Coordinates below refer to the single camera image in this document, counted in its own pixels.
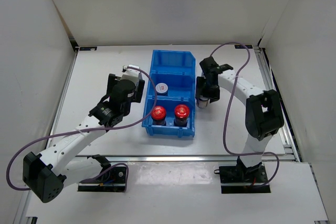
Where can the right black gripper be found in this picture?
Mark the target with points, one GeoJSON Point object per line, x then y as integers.
{"type": "Point", "coordinates": [200, 91]}

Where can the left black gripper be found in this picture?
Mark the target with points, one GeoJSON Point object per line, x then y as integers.
{"type": "Point", "coordinates": [137, 91]}

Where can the white-lid dark jar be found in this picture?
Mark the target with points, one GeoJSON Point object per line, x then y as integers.
{"type": "Point", "coordinates": [202, 103]}
{"type": "Point", "coordinates": [161, 88]}

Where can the red-lid sauce jar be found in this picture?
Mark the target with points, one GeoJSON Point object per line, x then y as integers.
{"type": "Point", "coordinates": [158, 116]}
{"type": "Point", "coordinates": [181, 113]}

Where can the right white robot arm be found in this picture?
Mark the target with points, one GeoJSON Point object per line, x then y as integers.
{"type": "Point", "coordinates": [263, 115]}

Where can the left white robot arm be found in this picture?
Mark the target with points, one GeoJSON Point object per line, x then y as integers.
{"type": "Point", "coordinates": [49, 171]}

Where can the blue three-compartment plastic bin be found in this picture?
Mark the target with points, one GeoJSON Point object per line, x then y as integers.
{"type": "Point", "coordinates": [177, 70]}

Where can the right black corner label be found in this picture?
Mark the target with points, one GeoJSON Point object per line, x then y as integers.
{"type": "Point", "coordinates": [243, 46]}

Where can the black corner label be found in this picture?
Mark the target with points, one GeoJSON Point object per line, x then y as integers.
{"type": "Point", "coordinates": [87, 48]}
{"type": "Point", "coordinates": [243, 46]}

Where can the left black corner label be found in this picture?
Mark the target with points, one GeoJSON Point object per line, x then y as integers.
{"type": "Point", "coordinates": [87, 48]}

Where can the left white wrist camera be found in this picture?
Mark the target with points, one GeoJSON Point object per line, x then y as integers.
{"type": "Point", "coordinates": [131, 73]}

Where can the aluminium frame rail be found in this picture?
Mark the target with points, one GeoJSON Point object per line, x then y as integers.
{"type": "Point", "coordinates": [165, 158]}

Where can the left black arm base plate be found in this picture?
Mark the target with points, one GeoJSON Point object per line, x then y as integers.
{"type": "Point", "coordinates": [113, 180]}

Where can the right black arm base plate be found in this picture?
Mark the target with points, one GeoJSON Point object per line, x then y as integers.
{"type": "Point", "coordinates": [234, 181]}

